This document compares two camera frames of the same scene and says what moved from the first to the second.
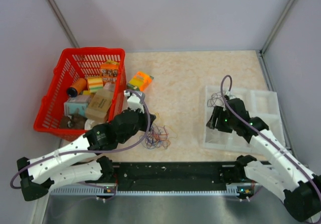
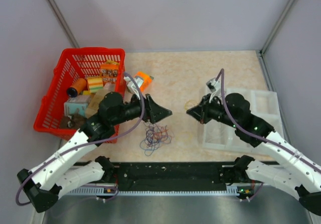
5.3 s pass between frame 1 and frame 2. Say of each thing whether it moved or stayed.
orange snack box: stayed
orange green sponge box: stayed
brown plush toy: stayed
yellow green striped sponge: stayed
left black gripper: moved
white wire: moved
